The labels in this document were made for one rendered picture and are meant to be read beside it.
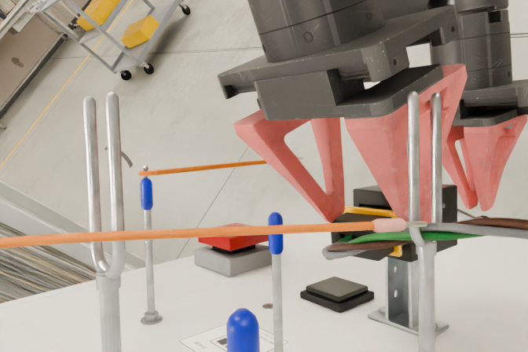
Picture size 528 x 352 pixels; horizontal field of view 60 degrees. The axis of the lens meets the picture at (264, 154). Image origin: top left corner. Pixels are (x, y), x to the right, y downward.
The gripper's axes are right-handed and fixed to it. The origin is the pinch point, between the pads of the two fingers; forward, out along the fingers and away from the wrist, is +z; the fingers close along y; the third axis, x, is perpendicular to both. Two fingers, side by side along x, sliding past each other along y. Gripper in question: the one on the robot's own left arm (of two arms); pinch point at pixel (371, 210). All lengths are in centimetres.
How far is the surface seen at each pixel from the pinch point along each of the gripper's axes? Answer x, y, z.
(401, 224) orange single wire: -5.2, 5.9, -3.2
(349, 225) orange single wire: -6.8, 5.0, -3.9
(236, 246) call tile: 1.5, -18.0, 7.1
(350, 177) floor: 115, -110, 64
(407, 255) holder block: 2.0, 0.0, 4.1
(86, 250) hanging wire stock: 1, -73, 20
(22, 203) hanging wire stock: 0, -105, 13
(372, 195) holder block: 3.2, -2.4, 1.1
